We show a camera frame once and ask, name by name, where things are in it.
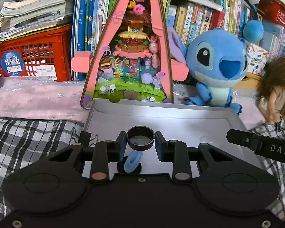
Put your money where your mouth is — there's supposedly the red plastic basket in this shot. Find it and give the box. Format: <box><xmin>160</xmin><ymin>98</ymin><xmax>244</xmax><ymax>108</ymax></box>
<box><xmin>258</xmin><ymin>0</ymin><xmax>285</xmax><ymax>35</ymax></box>

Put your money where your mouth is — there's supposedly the doll with brown hair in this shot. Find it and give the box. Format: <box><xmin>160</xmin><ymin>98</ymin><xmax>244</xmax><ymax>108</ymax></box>
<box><xmin>256</xmin><ymin>55</ymin><xmax>285</xmax><ymax>131</ymax></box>

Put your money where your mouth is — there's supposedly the red plastic crate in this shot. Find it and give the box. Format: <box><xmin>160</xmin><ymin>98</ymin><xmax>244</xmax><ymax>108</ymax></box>
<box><xmin>0</xmin><ymin>24</ymin><xmax>73</xmax><ymax>82</ymax></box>

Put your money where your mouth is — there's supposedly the black and white plaid cloth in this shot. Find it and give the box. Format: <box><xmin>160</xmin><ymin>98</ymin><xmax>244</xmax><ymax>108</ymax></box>
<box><xmin>0</xmin><ymin>114</ymin><xmax>285</xmax><ymax>221</ymax></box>

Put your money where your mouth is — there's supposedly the blue and white plush toy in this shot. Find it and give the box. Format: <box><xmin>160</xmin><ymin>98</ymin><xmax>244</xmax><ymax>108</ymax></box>
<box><xmin>226</xmin><ymin>0</ymin><xmax>264</xmax><ymax>44</ymax></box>

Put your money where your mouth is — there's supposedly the pink triangular house model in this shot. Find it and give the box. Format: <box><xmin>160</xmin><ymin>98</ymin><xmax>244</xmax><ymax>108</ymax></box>
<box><xmin>71</xmin><ymin>0</ymin><xmax>189</xmax><ymax>111</ymax></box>

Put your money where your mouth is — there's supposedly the white cardboard box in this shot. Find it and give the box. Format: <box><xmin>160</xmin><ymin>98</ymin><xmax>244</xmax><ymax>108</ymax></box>
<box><xmin>82</xmin><ymin>98</ymin><xmax>264</xmax><ymax>178</ymax></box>

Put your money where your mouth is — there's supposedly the wooden drawer box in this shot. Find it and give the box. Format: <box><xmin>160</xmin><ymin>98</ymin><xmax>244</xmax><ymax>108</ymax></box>
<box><xmin>242</xmin><ymin>72</ymin><xmax>264</xmax><ymax>83</ymax></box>

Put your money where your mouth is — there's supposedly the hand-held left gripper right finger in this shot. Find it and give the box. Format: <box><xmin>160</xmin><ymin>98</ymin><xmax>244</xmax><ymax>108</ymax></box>
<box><xmin>155</xmin><ymin>131</ymin><xmax>231</xmax><ymax>183</ymax></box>

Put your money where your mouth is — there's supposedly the stack of worn books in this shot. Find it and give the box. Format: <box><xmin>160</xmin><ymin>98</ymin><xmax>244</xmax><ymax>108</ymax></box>
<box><xmin>0</xmin><ymin>0</ymin><xmax>76</xmax><ymax>44</ymax></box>

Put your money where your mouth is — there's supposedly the row of shelved books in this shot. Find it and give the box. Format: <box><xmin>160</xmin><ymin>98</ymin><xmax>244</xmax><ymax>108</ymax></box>
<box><xmin>71</xmin><ymin>0</ymin><xmax>285</xmax><ymax>60</ymax></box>

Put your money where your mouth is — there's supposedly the white printed carton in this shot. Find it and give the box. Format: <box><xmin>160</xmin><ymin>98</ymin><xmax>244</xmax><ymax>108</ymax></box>
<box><xmin>246</xmin><ymin>43</ymin><xmax>270</xmax><ymax>75</ymax></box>

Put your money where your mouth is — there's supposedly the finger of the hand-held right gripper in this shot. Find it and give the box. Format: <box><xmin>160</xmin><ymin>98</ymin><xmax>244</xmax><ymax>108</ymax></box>
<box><xmin>226</xmin><ymin>128</ymin><xmax>260</xmax><ymax>151</ymax></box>

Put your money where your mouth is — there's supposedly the blue alien plush toy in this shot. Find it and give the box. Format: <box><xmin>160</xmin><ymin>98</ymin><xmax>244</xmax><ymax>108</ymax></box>
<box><xmin>167</xmin><ymin>26</ymin><xmax>249</xmax><ymax>114</ymax></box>

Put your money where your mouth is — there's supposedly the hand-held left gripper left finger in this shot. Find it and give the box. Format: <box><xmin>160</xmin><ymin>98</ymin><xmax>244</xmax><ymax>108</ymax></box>
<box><xmin>46</xmin><ymin>131</ymin><xmax>127</xmax><ymax>183</ymax></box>

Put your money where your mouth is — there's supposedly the small black binder clip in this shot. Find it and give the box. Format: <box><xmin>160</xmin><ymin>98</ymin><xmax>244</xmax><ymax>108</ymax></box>
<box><xmin>71</xmin><ymin>127</ymin><xmax>93</xmax><ymax>148</ymax></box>

